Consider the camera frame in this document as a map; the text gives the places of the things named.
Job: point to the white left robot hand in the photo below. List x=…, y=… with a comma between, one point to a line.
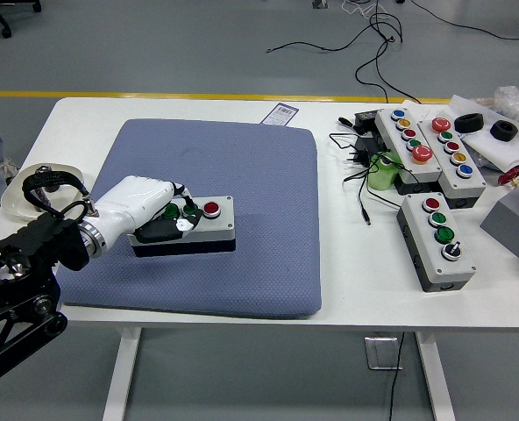
x=132, y=197

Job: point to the grey four-button control box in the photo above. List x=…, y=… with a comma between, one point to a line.
x=457, y=272
x=222, y=223

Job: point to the grey five-button control box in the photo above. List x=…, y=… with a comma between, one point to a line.
x=470, y=186
x=393, y=131

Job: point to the red mushroom button part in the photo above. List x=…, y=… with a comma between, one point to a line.
x=509, y=176

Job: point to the white shallow dish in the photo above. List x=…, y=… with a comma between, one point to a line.
x=73, y=175

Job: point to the small dark metal cylinder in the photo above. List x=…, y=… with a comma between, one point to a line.
x=53, y=189
x=44, y=200

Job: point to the blue-grey padded mat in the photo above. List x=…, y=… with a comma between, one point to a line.
x=242, y=175

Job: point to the purple barcode label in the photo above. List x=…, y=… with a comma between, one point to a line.
x=281, y=113

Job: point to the white table leg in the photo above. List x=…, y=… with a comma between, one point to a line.
x=121, y=377
x=437, y=381

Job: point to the black plug connector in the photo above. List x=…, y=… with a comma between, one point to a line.
x=345, y=122

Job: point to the black power adapter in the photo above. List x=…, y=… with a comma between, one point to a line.
x=367, y=120
x=367, y=147

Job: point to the green tape roll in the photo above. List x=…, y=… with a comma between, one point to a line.
x=380, y=180

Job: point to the metal floor socket plate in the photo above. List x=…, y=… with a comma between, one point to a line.
x=375, y=355

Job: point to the grey block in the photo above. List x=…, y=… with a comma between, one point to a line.
x=505, y=223

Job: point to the clear bubble wrap bag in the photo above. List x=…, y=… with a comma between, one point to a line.
x=514, y=103

